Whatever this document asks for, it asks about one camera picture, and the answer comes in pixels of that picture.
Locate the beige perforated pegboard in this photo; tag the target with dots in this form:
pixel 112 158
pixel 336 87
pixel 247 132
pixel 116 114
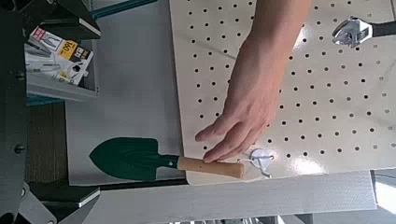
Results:
pixel 327 102

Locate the person's bare forearm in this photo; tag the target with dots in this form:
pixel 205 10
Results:
pixel 277 18

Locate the person's bare hand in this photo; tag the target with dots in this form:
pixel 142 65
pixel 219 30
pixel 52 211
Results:
pixel 252 102

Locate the white base metal peg hook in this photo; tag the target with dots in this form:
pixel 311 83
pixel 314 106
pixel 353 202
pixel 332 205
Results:
pixel 261 158

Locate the packaged pliers on printed card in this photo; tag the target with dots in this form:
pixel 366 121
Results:
pixel 59 57

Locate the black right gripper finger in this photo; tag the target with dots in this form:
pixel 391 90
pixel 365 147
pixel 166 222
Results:
pixel 65 194
pixel 71 18

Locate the grey and teal plastic crate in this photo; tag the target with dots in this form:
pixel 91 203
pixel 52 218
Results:
pixel 62 90

